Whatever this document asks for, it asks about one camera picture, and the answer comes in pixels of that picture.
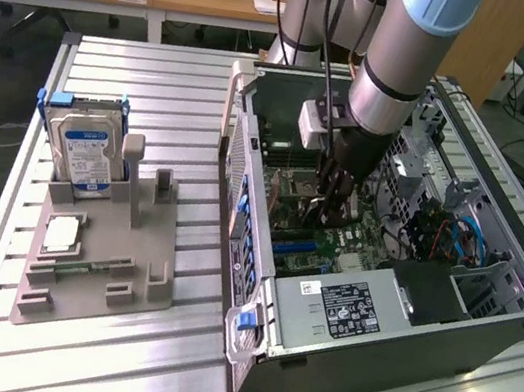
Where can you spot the Nvidia Quadro graphics card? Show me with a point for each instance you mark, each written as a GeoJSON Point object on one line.
{"type": "Point", "coordinates": [312, 211]}

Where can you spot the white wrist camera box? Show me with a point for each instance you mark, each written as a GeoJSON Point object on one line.
{"type": "Point", "coordinates": [312, 128]}

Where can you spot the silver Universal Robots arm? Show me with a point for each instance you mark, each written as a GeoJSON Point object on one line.
{"type": "Point", "coordinates": [399, 52]}

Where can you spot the wooden side panel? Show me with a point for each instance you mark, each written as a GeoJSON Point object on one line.
{"type": "Point", "coordinates": [491, 48]}

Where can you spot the green RAM stick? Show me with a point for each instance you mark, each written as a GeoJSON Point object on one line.
{"type": "Point", "coordinates": [76, 269]}

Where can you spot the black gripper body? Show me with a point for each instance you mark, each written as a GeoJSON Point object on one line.
{"type": "Point", "coordinates": [361, 152]}

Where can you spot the hard disk in blue caddy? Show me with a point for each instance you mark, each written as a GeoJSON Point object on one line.
{"type": "Point", "coordinates": [82, 149]}

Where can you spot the blue release latch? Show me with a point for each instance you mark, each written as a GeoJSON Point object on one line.
{"type": "Point", "coordinates": [245, 319]}

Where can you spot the black plastic shroud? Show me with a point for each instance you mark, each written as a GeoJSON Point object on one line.
{"type": "Point", "coordinates": [427, 296]}

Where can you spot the silver CPU chip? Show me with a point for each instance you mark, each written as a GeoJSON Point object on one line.
{"type": "Point", "coordinates": [59, 234]}

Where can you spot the grey power supply unit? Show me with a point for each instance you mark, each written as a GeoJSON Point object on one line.
{"type": "Point", "coordinates": [292, 313]}

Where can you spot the black open PC case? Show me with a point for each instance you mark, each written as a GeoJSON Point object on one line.
{"type": "Point", "coordinates": [362, 376]}

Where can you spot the green motherboard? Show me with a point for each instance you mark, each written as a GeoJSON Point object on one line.
{"type": "Point", "coordinates": [339, 250]}

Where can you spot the grey printed parts rack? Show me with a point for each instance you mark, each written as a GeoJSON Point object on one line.
{"type": "Point", "coordinates": [109, 230]}

